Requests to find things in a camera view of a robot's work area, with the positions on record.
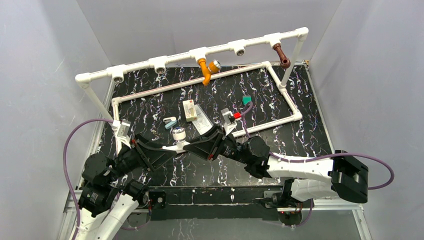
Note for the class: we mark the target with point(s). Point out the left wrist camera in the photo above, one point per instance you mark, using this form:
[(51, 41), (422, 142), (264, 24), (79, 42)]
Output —
[(121, 129)]

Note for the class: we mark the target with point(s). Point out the light blue faucet handle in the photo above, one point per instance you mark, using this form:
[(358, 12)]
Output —
[(169, 122)]

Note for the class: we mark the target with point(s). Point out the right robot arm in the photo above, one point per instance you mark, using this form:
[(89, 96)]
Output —
[(340, 175)]

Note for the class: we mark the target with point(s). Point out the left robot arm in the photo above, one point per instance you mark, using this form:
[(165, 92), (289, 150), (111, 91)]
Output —
[(102, 206)]

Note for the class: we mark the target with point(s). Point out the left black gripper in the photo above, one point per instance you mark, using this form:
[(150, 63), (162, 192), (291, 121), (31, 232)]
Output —
[(141, 150)]

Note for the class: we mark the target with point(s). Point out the brown faucet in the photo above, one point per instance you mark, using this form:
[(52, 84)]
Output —
[(284, 61)]

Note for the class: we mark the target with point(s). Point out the green tape roll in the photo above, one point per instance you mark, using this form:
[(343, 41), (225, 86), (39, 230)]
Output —
[(246, 99)]

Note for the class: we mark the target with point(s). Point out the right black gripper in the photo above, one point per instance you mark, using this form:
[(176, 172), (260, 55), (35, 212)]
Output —
[(207, 146)]

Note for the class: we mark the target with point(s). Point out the clear plastic package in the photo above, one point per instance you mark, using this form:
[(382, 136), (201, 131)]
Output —
[(202, 124)]

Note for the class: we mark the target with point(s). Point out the orange faucet chrome knob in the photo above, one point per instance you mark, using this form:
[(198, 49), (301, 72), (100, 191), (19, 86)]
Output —
[(208, 70)]

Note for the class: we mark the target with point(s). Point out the white faucet chrome knob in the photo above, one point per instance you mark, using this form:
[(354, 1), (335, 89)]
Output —
[(179, 137)]

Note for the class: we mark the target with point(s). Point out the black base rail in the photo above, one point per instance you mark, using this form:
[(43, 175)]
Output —
[(221, 202)]

